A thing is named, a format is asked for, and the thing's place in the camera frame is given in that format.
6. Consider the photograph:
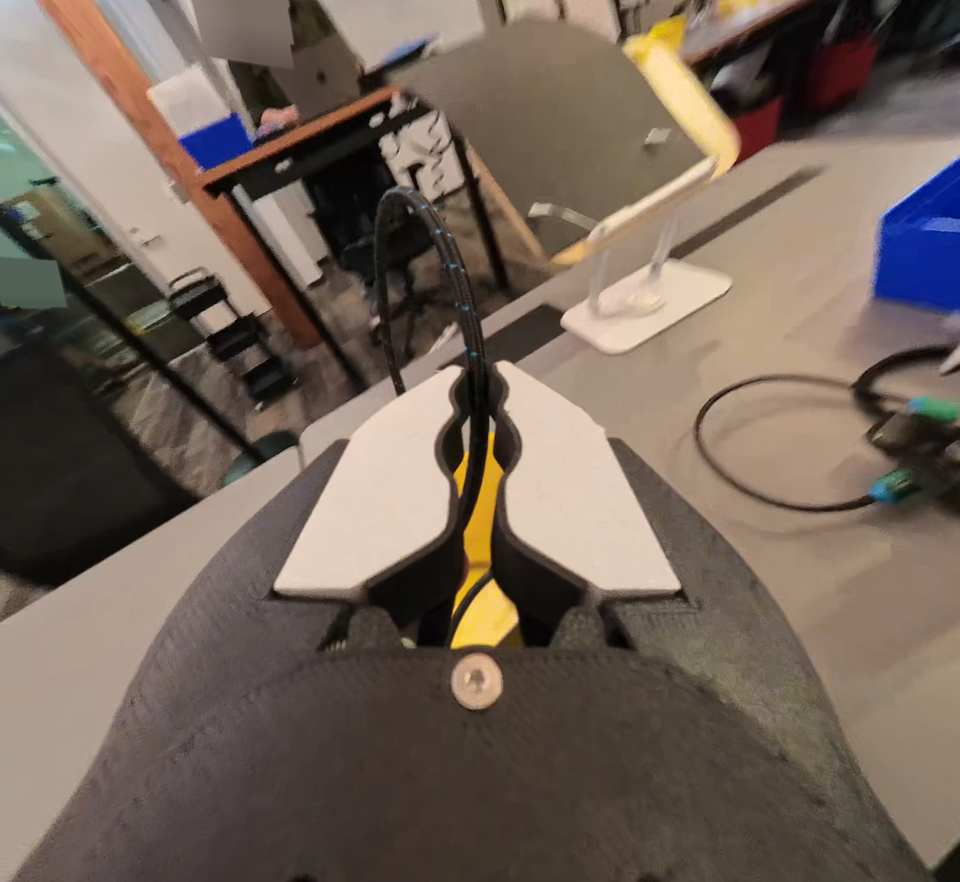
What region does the black switch pigtail cable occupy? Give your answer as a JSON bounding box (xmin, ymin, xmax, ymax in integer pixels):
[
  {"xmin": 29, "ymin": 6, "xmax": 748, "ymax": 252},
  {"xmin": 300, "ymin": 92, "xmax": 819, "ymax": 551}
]
[{"xmin": 851, "ymin": 344, "xmax": 957, "ymax": 418}]

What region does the brown wooden post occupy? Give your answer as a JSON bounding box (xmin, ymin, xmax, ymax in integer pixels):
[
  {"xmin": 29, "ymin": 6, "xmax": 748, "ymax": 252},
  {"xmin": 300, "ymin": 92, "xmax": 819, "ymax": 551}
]
[{"xmin": 0, "ymin": 0, "xmax": 324, "ymax": 351}]

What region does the white bracket bar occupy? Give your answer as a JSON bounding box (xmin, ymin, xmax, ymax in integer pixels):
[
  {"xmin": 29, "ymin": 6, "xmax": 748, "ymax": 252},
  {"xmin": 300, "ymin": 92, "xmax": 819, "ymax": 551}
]
[{"xmin": 551, "ymin": 158, "xmax": 725, "ymax": 268}]

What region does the yellow storage bin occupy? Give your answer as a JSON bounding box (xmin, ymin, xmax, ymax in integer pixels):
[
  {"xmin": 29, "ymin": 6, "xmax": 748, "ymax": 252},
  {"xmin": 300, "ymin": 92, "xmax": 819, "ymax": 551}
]
[{"xmin": 450, "ymin": 432, "xmax": 524, "ymax": 651}]

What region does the black HDMI switch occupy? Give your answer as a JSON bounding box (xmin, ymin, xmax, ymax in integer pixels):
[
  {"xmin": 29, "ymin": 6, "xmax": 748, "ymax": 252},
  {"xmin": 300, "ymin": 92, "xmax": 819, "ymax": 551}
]
[{"xmin": 866, "ymin": 409, "xmax": 960, "ymax": 482}]

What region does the green plug braided HDMI cable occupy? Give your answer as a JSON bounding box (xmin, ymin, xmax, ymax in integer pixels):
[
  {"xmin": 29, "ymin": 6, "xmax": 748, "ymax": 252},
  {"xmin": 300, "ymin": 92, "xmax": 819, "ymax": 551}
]
[
  {"xmin": 372, "ymin": 186, "xmax": 500, "ymax": 647},
  {"xmin": 693, "ymin": 372, "xmax": 960, "ymax": 516}
]

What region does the black wire cart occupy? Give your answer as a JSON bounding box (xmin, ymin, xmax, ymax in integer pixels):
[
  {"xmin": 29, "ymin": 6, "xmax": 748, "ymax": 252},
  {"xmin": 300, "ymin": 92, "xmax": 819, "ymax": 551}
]
[{"xmin": 168, "ymin": 270, "xmax": 297, "ymax": 403}]

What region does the black office chair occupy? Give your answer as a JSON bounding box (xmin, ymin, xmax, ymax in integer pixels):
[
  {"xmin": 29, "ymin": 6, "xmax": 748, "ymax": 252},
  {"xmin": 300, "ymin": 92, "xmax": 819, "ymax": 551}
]
[{"xmin": 341, "ymin": 207, "xmax": 451, "ymax": 358}]

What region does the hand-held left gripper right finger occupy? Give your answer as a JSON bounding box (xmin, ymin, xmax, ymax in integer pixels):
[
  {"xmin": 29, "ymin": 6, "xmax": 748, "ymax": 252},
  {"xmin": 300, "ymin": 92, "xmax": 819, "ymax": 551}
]
[{"xmin": 491, "ymin": 360, "xmax": 684, "ymax": 639}]

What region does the red bag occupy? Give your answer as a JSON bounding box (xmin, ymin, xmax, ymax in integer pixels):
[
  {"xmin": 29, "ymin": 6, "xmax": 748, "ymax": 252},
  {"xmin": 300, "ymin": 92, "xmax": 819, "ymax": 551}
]
[
  {"xmin": 806, "ymin": 38, "xmax": 879, "ymax": 111},
  {"xmin": 731, "ymin": 98, "xmax": 785, "ymax": 165}
]

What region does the blue box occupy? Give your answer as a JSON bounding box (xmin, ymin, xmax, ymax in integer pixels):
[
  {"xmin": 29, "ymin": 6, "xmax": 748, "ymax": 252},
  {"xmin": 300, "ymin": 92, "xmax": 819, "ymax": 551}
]
[{"xmin": 146, "ymin": 64, "xmax": 256, "ymax": 171}]

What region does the grey divider panel tan edge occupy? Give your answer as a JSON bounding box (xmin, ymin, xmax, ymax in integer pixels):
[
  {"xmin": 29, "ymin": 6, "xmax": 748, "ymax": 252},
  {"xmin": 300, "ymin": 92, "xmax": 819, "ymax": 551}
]
[{"xmin": 390, "ymin": 19, "xmax": 744, "ymax": 268}]

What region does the blue storage bin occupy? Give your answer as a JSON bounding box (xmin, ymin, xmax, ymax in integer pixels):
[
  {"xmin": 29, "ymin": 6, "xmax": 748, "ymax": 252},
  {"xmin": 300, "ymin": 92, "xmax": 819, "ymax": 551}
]
[{"xmin": 872, "ymin": 158, "xmax": 960, "ymax": 313}]

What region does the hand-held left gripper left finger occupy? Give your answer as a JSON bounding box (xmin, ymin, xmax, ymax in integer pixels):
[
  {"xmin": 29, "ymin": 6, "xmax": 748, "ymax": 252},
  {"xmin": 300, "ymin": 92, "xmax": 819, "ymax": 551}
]
[{"xmin": 273, "ymin": 363, "xmax": 470, "ymax": 628}]

